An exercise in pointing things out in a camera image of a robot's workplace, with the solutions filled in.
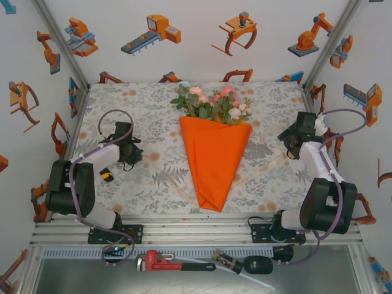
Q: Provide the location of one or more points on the cream ribbon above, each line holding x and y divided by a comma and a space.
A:
260, 169

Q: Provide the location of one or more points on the pink fake rose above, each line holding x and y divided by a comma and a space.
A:
229, 92

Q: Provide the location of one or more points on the orange wrapping paper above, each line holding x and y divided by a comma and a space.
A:
214, 159

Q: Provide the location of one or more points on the peach fake flower spray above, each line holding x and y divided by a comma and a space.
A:
196, 90

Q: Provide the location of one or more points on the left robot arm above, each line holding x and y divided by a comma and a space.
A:
101, 154

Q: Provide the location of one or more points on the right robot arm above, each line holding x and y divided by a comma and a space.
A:
315, 162

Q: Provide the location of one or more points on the floral print tablecloth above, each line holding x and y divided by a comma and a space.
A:
147, 202

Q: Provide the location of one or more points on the small circuit board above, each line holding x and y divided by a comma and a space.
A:
114, 250

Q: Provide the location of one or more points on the red pipe wrench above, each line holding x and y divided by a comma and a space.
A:
153, 260

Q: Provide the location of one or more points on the black oval plastic object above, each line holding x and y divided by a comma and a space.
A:
258, 265

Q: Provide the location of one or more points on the brass and black cylinder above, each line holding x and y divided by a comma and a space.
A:
228, 261

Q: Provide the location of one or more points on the white plastic strip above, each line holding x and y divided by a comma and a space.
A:
260, 283

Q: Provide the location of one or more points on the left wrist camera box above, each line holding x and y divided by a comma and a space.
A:
122, 129

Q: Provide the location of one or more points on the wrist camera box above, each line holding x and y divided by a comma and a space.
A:
306, 122
122, 129

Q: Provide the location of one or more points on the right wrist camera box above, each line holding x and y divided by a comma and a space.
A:
306, 122

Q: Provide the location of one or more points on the aluminium side rail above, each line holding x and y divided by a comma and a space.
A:
76, 122
310, 104

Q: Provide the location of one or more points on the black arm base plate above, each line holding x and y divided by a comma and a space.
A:
258, 234
136, 234

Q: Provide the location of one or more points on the aluminium rail deck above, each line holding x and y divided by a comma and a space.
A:
199, 235

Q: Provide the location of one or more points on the aluminium frame post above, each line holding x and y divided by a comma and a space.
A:
331, 43
364, 269
30, 268
62, 43

